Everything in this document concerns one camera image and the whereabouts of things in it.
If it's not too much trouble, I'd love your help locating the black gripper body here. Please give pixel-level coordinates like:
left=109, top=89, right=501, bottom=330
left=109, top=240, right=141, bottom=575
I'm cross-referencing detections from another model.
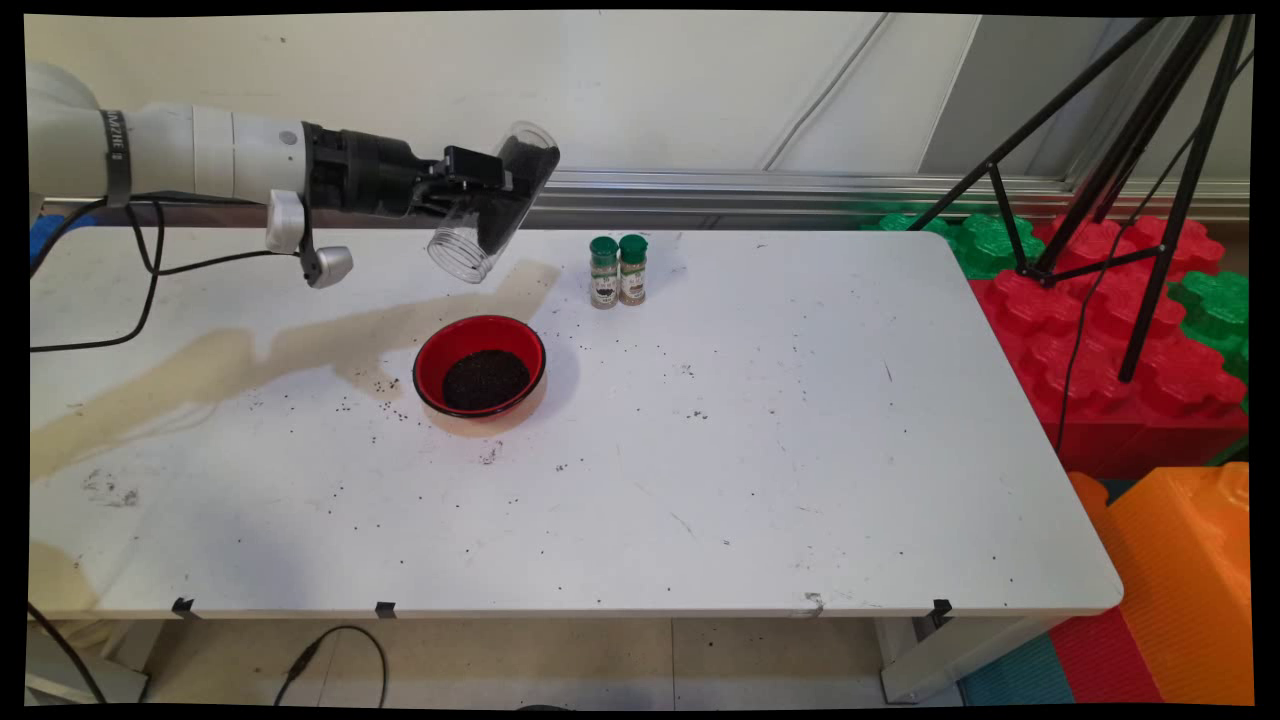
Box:
left=303, top=122, right=446, bottom=219

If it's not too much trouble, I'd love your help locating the black seeds pile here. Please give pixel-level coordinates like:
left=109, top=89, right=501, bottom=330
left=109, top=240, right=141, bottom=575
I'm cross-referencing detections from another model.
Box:
left=442, top=348, right=532, bottom=412
left=478, top=135, right=561, bottom=256

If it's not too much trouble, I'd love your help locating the clear plastic jar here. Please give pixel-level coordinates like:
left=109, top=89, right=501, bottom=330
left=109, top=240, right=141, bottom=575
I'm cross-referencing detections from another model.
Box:
left=426, top=120, right=561, bottom=285

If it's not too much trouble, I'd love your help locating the red bowl black rim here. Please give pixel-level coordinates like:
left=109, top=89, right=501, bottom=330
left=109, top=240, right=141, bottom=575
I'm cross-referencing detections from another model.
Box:
left=413, top=315, right=549, bottom=421

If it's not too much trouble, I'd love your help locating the green cap spice bottle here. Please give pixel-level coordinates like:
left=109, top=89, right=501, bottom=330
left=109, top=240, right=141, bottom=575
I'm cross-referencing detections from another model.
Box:
left=618, top=234, right=650, bottom=306
left=589, top=236, right=621, bottom=310

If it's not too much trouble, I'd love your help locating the blue object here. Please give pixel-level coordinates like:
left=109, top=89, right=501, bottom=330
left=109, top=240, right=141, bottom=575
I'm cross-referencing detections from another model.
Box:
left=30, top=212, right=101, bottom=269

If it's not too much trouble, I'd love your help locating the red foam block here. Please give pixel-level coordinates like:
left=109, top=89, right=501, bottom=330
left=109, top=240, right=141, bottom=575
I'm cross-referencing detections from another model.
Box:
left=968, top=215, right=1249, bottom=481

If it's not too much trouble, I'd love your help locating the white metal table leg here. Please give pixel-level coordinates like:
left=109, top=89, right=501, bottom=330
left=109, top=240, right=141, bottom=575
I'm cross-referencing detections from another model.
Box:
left=875, top=612, right=1071, bottom=704

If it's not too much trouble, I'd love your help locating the black tripod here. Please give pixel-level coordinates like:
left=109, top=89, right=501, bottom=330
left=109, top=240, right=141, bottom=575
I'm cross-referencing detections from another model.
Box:
left=905, top=14, right=1256, bottom=386

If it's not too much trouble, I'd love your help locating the teal floor mat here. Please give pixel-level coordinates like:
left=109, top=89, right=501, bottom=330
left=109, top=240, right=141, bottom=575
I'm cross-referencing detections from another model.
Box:
left=958, top=632, right=1076, bottom=706

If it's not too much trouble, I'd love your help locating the red floor mat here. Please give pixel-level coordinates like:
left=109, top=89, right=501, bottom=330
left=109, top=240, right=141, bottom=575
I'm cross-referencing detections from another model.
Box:
left=1048, top=605, right=1166, bottom=706

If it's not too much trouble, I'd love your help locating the orange foam block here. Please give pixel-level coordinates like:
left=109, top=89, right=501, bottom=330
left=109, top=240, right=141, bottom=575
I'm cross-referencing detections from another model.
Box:
left=1068, top=462, right=1253, bottom=706

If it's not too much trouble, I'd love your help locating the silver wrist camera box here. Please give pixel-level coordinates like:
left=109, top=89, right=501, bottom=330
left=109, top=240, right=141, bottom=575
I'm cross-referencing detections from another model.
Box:
left=265, top=190, right=354, bottom=289

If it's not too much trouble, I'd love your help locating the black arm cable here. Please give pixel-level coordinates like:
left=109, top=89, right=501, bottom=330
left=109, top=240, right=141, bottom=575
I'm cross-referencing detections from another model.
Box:
left=28, top=195, right=306, bottom=353

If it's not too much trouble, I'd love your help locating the black arm strap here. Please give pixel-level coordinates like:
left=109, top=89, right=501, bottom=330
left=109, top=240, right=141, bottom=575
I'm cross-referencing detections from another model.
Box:
left=100, top=108, right=134, bottom=208

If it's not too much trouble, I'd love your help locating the aluminium wall rail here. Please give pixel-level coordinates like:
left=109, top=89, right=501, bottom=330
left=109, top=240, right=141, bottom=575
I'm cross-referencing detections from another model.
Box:
left=45, top=160, right=1251, bottom=226

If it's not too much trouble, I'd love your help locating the black cable with connector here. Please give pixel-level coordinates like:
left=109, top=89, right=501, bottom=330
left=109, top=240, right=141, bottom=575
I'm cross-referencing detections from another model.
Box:
left=272, top=625, right=389, bottom=709

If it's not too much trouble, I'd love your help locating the black floor cable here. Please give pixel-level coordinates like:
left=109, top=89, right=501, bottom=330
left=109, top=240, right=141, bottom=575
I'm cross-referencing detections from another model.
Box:
left=28, top=603, right=109, bottom=704

